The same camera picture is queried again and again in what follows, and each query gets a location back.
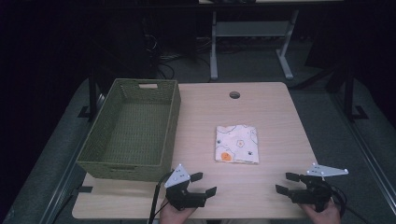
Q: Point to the person's right hand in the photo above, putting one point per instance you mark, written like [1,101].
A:
[325,217]

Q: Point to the person's left hand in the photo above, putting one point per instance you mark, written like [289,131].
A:
[172,216]

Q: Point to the green woven basket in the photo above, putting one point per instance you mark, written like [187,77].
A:
[137,133]

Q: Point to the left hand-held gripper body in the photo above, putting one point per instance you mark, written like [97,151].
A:
[183,196]

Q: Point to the white metal table frame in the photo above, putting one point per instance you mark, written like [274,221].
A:
[250,28]

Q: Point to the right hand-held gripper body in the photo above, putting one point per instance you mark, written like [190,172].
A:
[314,194]

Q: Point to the patterned white cloth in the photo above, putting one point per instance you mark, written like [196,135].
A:
[237,144]

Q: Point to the black tape strip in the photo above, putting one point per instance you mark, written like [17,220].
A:
[85,189]

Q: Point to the black metal stand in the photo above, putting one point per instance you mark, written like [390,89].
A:
[92,96]
[349,93]

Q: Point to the round table grommet hole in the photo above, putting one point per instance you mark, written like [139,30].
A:
[234,95]

